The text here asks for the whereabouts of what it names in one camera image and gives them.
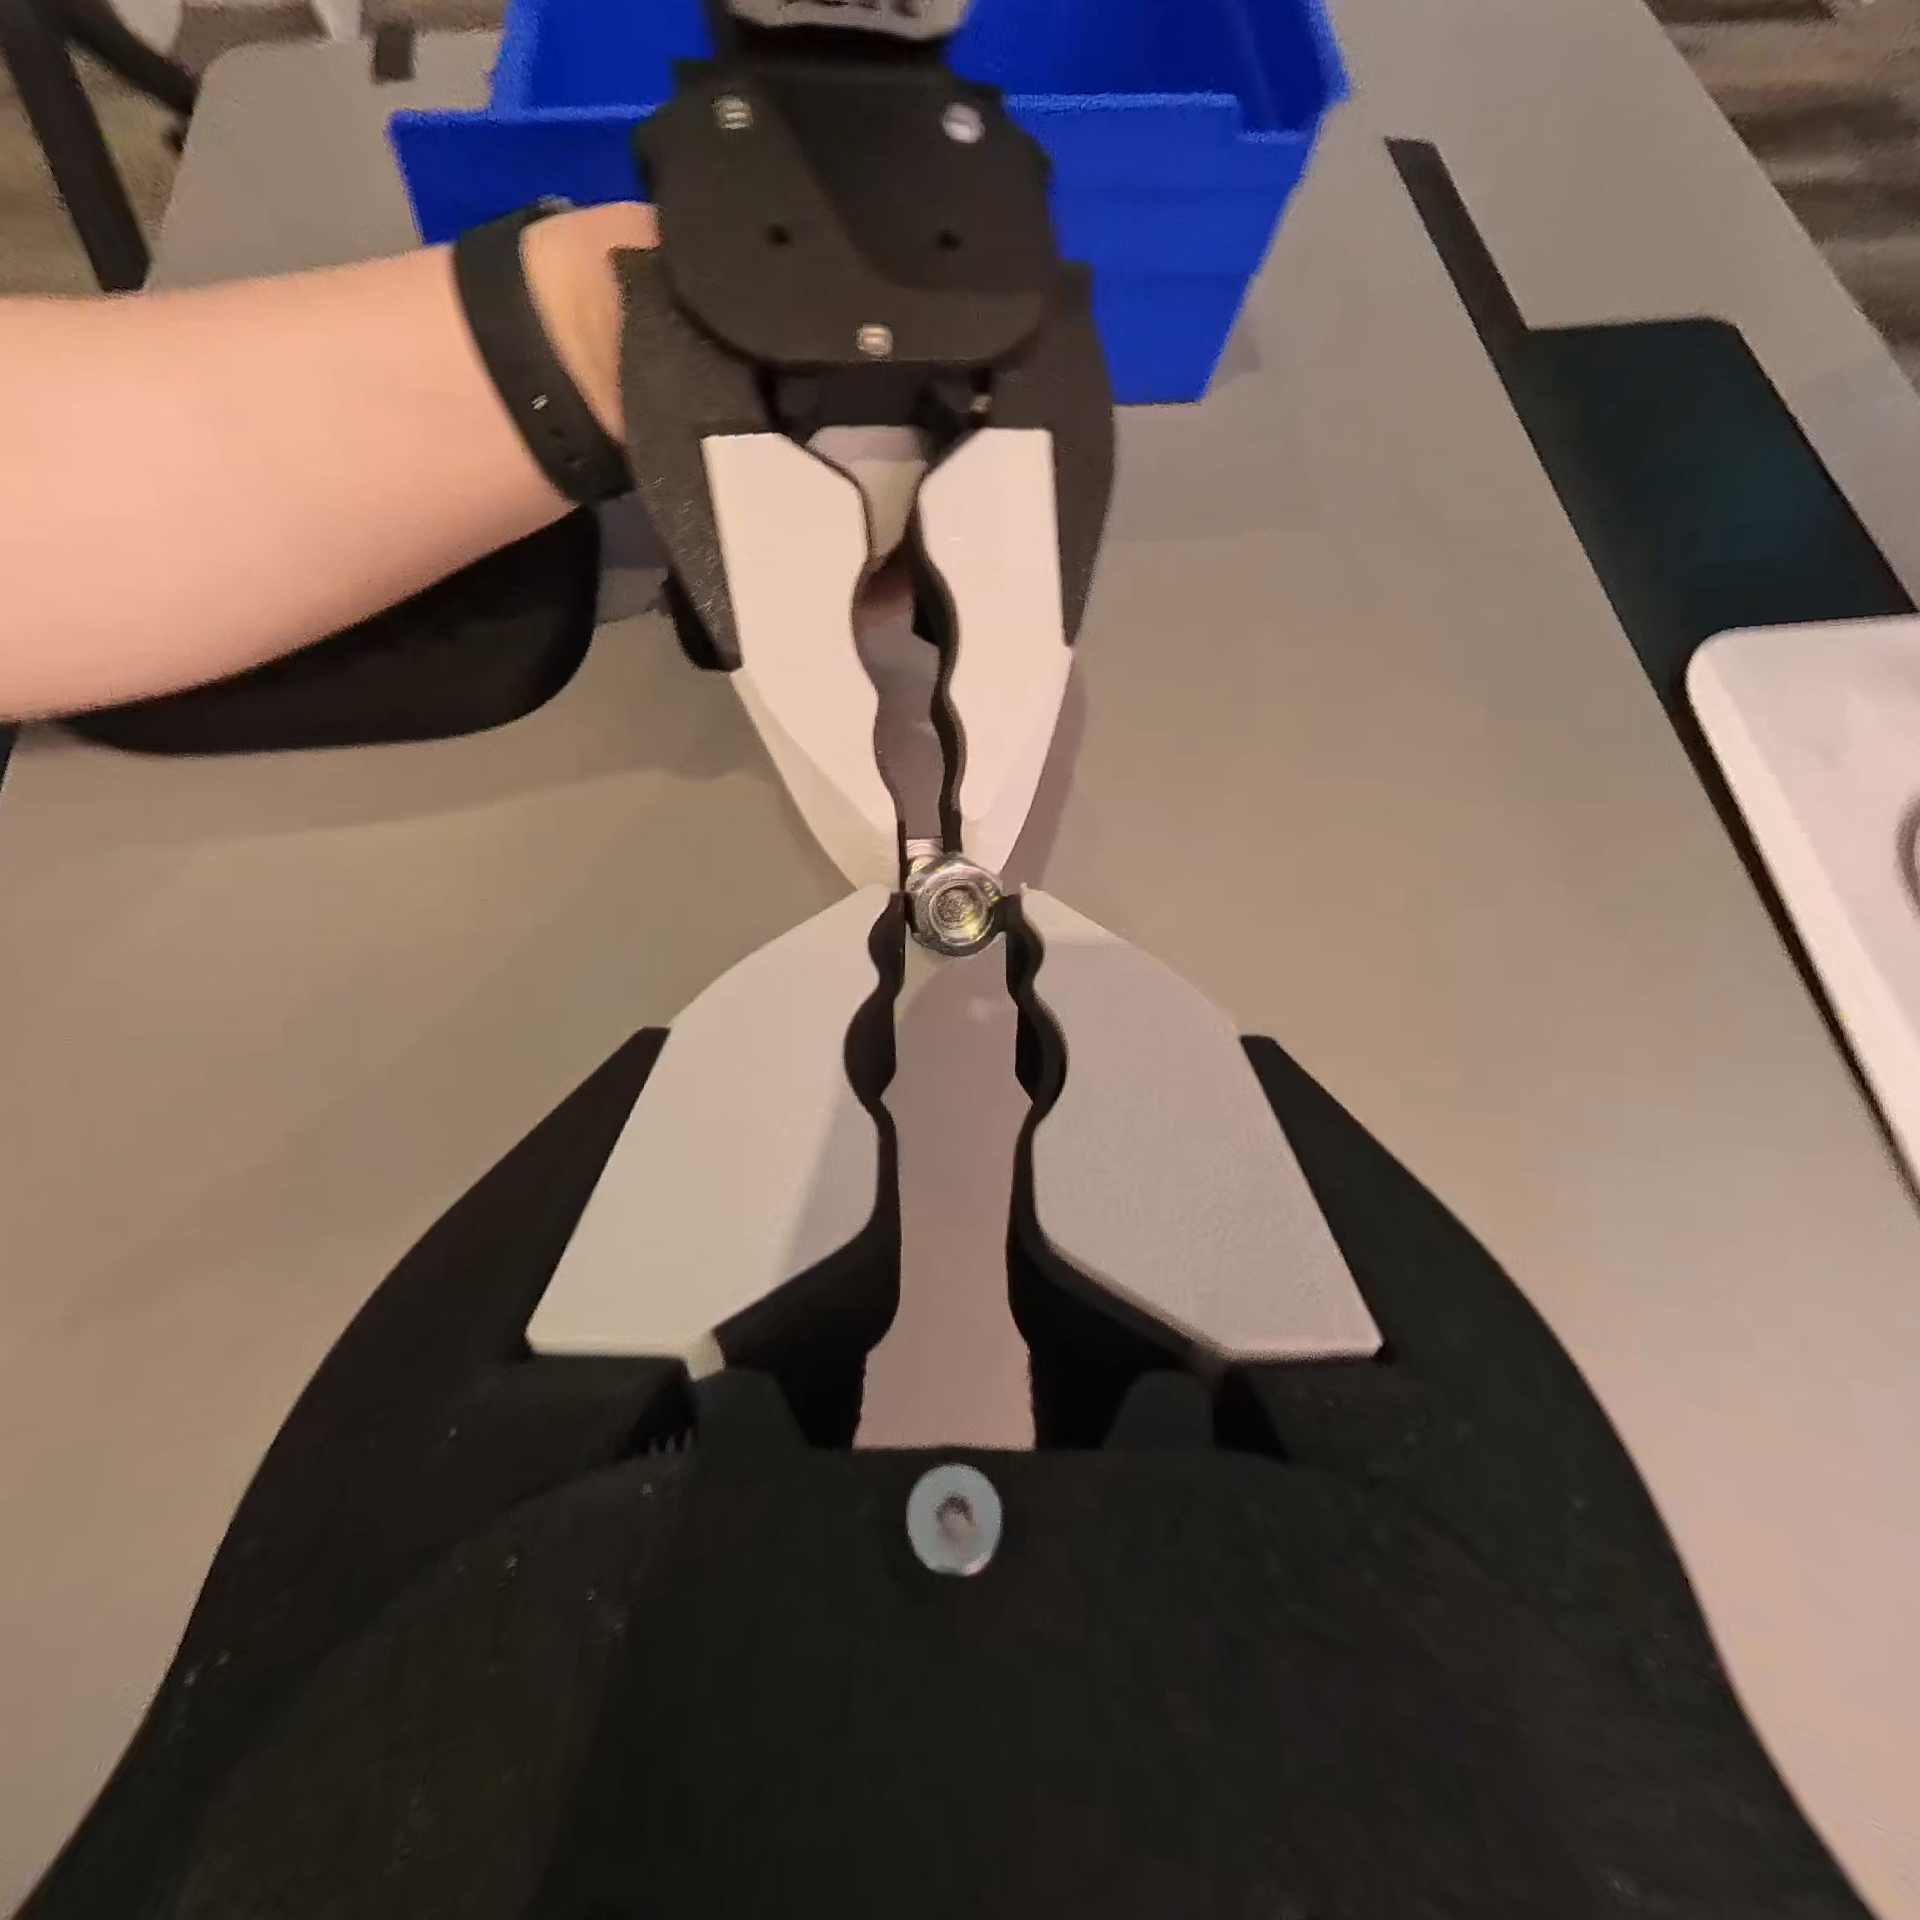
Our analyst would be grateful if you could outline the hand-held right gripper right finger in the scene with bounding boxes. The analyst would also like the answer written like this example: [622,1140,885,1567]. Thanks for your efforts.
[1002,885,1382,1374]

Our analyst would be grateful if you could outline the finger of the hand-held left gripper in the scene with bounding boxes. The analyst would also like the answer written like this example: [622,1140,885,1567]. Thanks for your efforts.
[701,431,912,889]
[912,428,1075,863]

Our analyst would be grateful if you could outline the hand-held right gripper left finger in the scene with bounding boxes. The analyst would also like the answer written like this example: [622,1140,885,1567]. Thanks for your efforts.
[526,885,912,1374]

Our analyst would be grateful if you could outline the blue plastic bin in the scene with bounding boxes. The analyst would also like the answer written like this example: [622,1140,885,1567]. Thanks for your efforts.
[392,0,1354,406]

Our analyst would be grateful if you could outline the steel hex nut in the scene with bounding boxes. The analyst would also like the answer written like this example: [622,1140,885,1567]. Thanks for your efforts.
[902,856,1002,959]

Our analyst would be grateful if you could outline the person's left forearm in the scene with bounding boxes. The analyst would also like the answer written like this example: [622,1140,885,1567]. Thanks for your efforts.
[0,247,587,723]

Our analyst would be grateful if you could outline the person's left hand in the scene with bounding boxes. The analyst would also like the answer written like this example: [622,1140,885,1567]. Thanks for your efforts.
[516,201,662,452]

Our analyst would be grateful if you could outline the black wrist band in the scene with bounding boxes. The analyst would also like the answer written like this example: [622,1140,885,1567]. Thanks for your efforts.
[452,195,641,505]

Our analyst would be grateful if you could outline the black chair base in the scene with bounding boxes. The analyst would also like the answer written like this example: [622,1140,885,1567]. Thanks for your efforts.
[0,0,202,291]

